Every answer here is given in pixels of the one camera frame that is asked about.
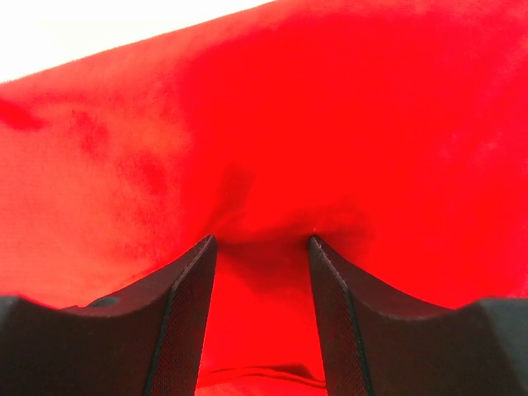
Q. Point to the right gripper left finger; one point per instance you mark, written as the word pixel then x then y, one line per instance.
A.
pixel 145 339

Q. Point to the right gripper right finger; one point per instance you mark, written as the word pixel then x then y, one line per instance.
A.
pixel 376 340

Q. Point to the red t shirt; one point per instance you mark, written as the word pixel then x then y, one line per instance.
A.
pixel 394 130

